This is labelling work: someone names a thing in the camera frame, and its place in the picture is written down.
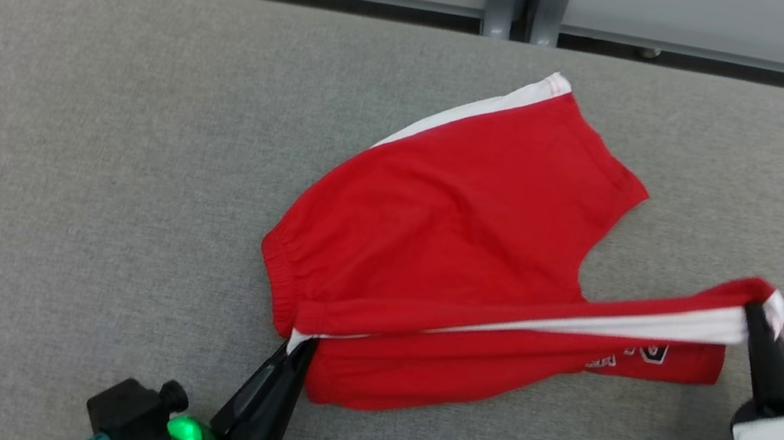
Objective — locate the red shorts with white stripe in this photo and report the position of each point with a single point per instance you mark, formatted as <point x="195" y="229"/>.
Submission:
<point x="451" y="246"/>

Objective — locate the small grey floor knob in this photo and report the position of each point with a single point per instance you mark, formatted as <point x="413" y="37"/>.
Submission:
<point x="648" y="52"/>

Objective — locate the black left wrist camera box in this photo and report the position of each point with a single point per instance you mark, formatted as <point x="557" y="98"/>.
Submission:
<point x="128" y="415"/>

